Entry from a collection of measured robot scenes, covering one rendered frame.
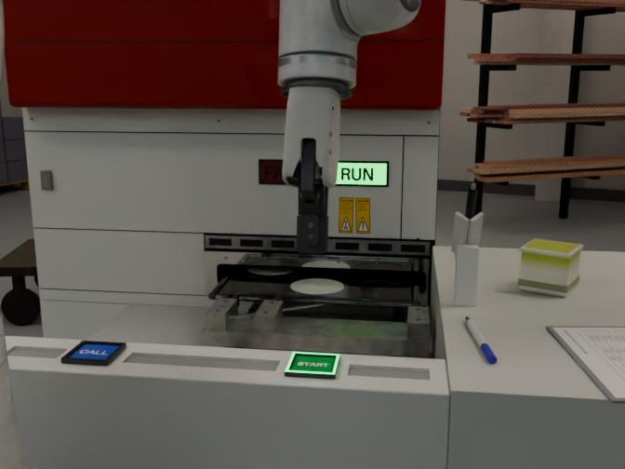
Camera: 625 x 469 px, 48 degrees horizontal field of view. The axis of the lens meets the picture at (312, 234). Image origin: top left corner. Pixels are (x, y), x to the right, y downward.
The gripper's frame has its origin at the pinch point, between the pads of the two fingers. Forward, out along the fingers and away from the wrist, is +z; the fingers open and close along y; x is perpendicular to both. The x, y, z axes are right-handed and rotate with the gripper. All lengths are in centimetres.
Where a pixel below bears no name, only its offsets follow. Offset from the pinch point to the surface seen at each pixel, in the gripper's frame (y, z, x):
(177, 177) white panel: -57, -9, -35
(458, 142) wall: -709, -92, 65
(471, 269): -24.4, 4.6, 19.1
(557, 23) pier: -634, -201, 151
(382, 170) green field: -57, -11, 5
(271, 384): 1.0, 16.2, -3.9
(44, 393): 0.5, 18.9, -30.0
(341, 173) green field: -57, -11, -2
